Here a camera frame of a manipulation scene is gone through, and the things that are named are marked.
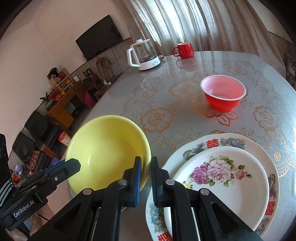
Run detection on small pink rose plate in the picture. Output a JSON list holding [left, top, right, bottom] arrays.
[[173, 147, 269, 230]]

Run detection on yellow bowl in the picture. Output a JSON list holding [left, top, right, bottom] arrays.
[[65, 115, 152, 194]]

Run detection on white plate red characters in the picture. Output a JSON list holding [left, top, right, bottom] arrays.
[[145, 133, 280, 240]]

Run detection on black chair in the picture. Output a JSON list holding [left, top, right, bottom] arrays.
[[13, 111, 62, 163]]

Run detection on wooden cabinet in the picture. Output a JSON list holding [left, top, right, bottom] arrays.
[[46, 81, 86, 136]]

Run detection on red plastic bowl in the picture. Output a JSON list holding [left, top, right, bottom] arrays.
[[200, 75, 246, 113]]

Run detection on white glass electric kettle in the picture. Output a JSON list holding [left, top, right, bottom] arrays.
[[126, 39, 161, 71]]

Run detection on red mug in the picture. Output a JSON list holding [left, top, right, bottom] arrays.
[[173, 42, 194, 58]]

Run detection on beige curtain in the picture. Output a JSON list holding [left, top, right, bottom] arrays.
[[114, 1, 285, 72]]

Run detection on black wall television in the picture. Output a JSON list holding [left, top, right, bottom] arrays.
[[75, 15, 123, 61]]

